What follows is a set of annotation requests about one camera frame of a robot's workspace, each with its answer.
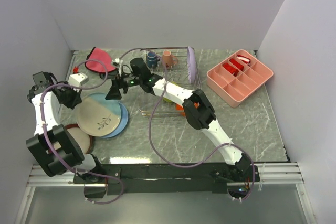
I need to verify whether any blue plate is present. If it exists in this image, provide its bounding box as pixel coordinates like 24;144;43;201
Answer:
101;102;129;138

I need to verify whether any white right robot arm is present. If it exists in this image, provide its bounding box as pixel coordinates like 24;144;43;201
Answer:
100;58;256;182

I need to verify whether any pink cloth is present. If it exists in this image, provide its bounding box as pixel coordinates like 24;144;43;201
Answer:
85;47;116;73

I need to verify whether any lavender plate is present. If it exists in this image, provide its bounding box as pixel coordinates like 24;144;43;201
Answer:
186;46;196;84

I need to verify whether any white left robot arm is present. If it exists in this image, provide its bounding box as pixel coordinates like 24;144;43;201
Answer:
26;71;105;183

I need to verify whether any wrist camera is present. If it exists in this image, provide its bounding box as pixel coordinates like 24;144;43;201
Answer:
68;66;89;87
112;58;123;76

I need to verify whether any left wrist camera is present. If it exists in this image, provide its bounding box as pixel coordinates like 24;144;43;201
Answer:
68;66;89;87

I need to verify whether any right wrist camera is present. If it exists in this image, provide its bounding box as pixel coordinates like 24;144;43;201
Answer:
112;58;123;76

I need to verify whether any aluminium rail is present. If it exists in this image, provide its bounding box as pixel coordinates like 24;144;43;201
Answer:
26;163;305;188

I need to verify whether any wire dish rack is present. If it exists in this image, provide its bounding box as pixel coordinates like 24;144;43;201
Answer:
139;46;201;116

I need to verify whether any orange bowl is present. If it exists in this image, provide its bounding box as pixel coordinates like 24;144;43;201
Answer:
175;104;185;116

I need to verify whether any red white item in tray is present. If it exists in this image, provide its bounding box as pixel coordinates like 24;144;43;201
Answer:
236;55;251;66

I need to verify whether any yellow-green bowl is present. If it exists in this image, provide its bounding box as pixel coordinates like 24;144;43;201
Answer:
163;98;172;103

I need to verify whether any dark blue mug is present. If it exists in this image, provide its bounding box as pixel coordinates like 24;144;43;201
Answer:
146;51;161;69

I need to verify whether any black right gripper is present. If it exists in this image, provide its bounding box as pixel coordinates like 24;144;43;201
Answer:
106;69;142;101

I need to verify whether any black base beam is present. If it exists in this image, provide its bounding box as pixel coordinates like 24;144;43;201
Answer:
73;163;260;196

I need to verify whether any pink mug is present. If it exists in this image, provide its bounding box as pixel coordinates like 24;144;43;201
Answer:
161;50;179;68

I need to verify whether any pink compartment tray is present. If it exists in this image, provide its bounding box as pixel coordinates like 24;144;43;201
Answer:
206;49;274;108

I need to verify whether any brown rimmed cream plate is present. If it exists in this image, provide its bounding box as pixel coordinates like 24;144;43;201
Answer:
66;124;94;154

